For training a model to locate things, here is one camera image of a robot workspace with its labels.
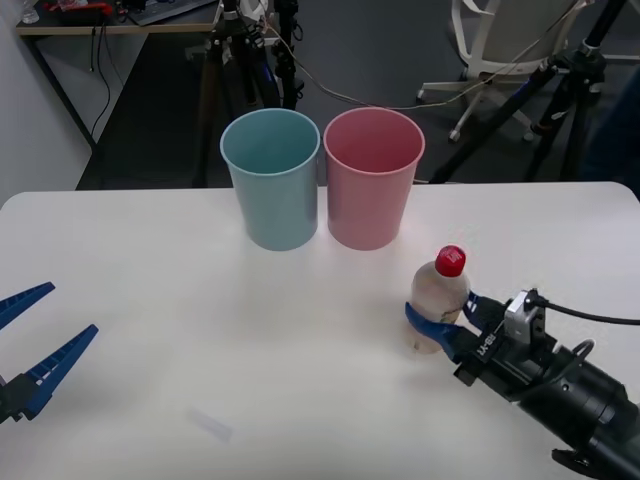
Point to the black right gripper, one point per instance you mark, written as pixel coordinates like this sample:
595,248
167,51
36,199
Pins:
505,365

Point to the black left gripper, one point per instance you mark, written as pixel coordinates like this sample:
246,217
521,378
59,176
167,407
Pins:
3,402

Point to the clear bottle with red cap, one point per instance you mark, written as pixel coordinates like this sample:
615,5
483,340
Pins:
437,292

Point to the pink plastic bin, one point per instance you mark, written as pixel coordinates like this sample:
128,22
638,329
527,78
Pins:
367,210

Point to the pale blue plastic bin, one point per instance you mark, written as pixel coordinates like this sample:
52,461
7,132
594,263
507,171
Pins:
272,210

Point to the white office chair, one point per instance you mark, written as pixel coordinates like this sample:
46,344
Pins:
500,35

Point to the red tool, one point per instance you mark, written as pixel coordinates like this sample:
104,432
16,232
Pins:
82,7

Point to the black keyboard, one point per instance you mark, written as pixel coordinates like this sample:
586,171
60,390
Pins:
167,10

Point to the black camera tripod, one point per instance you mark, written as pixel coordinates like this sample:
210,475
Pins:
565,85
250,65

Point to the wooden desk with black frame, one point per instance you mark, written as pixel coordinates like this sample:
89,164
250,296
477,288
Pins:
75,29

